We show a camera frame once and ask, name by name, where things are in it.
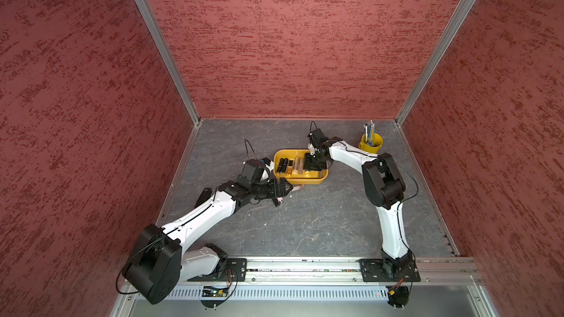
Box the silver pink lipstick tube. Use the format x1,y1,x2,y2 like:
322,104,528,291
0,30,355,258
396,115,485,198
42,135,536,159
292,158,301,174

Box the gold black square lipstick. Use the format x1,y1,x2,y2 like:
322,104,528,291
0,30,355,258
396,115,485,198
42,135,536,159
286,159,295,176

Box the black lipstick with gold band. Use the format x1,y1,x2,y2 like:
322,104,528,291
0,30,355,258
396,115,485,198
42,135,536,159
276,158,284,173

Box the black lipstick short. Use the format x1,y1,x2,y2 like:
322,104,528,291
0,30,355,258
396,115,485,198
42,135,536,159
281,158,289,173

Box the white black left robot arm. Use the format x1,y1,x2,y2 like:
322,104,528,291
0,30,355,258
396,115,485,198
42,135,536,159
120,178,293,305

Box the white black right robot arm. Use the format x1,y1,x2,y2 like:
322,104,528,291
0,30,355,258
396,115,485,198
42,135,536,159
308,129,414,276

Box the yellow plastic storage tray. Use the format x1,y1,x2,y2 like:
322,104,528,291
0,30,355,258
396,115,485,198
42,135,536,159
274,149,328,185

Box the pink nude lip gloss tube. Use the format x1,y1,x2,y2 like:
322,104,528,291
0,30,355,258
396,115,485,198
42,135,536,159
292,184,305,192

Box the pens in cup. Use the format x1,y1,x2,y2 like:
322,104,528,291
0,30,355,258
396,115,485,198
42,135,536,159
364,120,375,147

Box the yellow pen cup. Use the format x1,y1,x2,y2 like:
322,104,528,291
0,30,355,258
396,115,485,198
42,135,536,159
358,134,383,154

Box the vented metal panel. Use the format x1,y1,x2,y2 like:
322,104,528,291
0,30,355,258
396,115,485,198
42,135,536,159
165,285,389,302

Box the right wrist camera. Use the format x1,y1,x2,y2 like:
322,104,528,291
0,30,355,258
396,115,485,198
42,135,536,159
308,129,328,155

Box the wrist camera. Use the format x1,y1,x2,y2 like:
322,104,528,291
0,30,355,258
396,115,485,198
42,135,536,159
308,129,328,155
237,158,272,186

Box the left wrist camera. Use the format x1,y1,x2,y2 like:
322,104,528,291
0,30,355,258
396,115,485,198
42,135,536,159
237,158,272,186

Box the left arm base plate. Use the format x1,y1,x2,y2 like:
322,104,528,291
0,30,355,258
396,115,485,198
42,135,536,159
189,257,248,283

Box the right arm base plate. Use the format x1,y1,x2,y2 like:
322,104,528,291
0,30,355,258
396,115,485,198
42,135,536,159
358,258,421,283

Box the aluminium front rail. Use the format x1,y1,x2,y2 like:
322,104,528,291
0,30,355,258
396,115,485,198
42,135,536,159
127,254,483,286

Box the aluminium corner post right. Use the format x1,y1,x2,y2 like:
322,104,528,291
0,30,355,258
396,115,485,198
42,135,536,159
395,0,477,128

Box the aluminium corner post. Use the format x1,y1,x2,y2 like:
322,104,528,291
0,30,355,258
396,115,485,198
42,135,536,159
395,0,477,128
134,0,201,127

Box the aluminium corner post left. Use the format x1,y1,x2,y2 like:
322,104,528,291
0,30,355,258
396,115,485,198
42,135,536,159
134,0,201,127

